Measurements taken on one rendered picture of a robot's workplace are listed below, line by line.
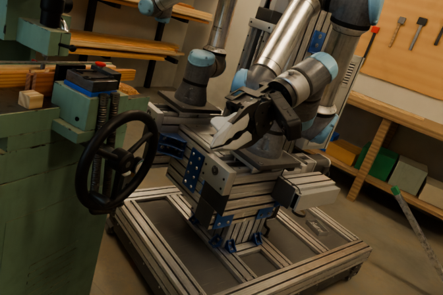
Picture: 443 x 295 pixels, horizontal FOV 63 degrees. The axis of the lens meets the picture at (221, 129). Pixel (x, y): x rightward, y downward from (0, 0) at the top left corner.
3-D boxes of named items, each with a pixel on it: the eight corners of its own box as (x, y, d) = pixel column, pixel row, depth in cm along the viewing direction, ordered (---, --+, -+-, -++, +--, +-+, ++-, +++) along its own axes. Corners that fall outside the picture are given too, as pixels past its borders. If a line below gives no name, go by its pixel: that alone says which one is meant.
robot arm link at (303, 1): (306, -50, 104) (226, 80, 87) (343, -40, 100) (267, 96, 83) (302, -17, 114) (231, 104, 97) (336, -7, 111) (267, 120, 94)
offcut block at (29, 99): (31, 102, 91) (33, 89, 90) (42, 107, 90) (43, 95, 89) (17, 103, 88) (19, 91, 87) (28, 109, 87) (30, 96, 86)
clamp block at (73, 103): (82, 132, 91) (89, 99, 88) (47, 112, 96) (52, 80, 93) (123, 124, 104) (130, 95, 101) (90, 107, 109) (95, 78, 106)
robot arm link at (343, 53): (291, 122, 135) (343, -33, 105) (330, 137, 130) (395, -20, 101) (281, 136, 125) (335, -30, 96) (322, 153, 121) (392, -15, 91)
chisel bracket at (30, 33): (46, 62, 98) (50, 31, 95) (14, 45, 103) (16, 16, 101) (68, 62, 104) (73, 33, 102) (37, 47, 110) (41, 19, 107)
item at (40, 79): (33, 98, 94) (36, 74, 92) (30, 96, 95) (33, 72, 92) (103, 91, 116) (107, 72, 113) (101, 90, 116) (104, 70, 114)
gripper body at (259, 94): (227, 128, 76) (266, 102, 81) (257, 143, 70) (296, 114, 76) (221, 97, 71) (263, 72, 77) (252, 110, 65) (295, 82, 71)
